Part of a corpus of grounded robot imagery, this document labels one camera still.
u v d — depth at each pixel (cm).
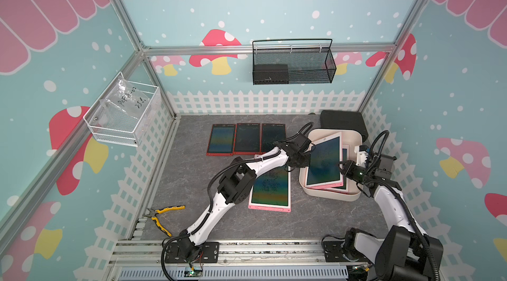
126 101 72
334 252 74
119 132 63
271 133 114
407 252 40
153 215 83
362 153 76
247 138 109
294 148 78
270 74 98
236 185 59
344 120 113
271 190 90
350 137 99
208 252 74
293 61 93
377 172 65
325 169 97
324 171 97
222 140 109
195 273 72
